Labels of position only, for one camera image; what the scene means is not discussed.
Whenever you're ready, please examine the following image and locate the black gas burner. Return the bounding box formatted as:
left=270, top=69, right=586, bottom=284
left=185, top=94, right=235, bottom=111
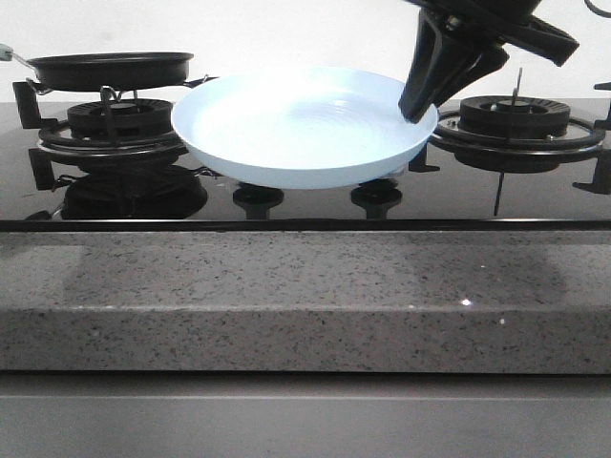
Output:
left=67, top=98, right=173, bottom=139
left=458, top=95, right=571, bottom=139

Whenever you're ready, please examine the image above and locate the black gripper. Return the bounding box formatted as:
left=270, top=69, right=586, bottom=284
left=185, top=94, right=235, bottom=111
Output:
left=398, top=0, right=579, bottom=122

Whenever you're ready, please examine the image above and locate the right black gas burner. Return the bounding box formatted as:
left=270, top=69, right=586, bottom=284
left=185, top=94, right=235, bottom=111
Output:
left=458, top=95, right=571, bottom=139

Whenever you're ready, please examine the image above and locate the black pan support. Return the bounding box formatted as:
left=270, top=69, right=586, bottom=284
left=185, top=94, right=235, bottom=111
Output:
left=428, top=73, right=610, bottom=185
left=11, top=80, right=221, bottom=192

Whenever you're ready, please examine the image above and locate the black frying pan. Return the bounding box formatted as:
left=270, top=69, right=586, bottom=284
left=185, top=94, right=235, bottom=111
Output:
left=1, top=44, right=194, bottom=93

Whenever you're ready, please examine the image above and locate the black glass gas cooktop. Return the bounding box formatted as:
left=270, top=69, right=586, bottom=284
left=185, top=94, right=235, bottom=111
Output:
left=1, top=103, right=610, bottom=233

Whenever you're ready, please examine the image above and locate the wire pan reducer ring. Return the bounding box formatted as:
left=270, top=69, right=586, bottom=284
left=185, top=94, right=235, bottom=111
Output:
left=26, top=73, right=221, bottom=103

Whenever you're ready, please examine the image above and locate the left black pan support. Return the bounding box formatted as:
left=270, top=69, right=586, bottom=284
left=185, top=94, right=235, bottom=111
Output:
left=11, top=80, right=221, bottom=192

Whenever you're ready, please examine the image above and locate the grey cabinet drawer front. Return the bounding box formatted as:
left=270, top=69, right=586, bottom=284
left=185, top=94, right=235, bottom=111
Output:
left=1, top=374, right=610, bottom=457

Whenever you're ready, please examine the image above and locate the left black gas burner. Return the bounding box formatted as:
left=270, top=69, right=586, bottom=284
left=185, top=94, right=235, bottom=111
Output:
left=67, top=98, right=173, bottom=139

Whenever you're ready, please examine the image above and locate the right black pan support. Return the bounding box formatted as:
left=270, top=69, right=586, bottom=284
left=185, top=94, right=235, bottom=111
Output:
left=428, top=73, right=610, bottom=185

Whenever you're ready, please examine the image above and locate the right silver stove knob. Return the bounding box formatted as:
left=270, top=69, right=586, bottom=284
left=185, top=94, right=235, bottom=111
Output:
left=382, top=166, right=409, bottom=179

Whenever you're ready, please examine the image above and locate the light blue plate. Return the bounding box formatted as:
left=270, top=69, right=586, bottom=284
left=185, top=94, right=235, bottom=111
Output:
left=171, top=67, right=438, bottom=189

